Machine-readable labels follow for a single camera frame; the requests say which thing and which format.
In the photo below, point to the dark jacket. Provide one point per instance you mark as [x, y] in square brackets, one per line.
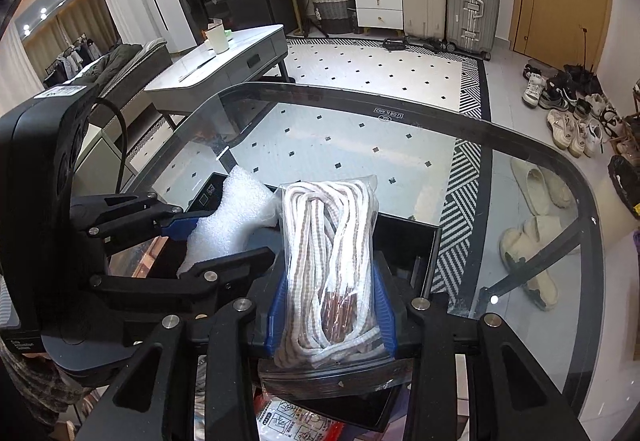
[117, 63]

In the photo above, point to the white foam wrap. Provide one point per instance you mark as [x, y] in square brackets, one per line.
[225, 216]

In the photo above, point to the white coffee table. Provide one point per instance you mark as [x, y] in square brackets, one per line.
[225, 61]

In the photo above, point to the black trash bag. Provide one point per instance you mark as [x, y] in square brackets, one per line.
[625, 183]

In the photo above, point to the clothes rack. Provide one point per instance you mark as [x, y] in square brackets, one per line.
[70, 61]

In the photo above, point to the white cup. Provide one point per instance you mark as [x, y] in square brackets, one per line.
[218, 37]

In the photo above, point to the pile of shoes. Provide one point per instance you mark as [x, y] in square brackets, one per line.
[570, 121]

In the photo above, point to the person's plaid clothing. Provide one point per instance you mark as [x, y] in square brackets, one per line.
[35, 396]

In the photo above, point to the black umbrella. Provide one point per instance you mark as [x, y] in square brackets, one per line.
[582, 71]

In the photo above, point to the wicker basket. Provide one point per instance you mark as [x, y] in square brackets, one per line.
[331, 6]

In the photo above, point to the black white patterned rug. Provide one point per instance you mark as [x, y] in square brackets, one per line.
[375, 71]

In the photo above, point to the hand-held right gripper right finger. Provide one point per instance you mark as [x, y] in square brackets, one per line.
[389, 321]

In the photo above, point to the cream slipper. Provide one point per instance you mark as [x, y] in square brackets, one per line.
[542, 288]
[525, 241]
[560, 188]
[531, 186]

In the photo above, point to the silver suitcase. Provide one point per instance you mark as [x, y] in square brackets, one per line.
[472, 6]

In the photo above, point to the black cardboard box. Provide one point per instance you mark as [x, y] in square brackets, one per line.
[405, 251]

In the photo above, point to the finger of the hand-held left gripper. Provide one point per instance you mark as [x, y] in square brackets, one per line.
[177, 226]
[225, 267]

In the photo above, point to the red white printed packet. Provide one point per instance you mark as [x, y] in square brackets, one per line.
[295, 423]

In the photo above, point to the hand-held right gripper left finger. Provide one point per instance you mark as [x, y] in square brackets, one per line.
[279, 321]

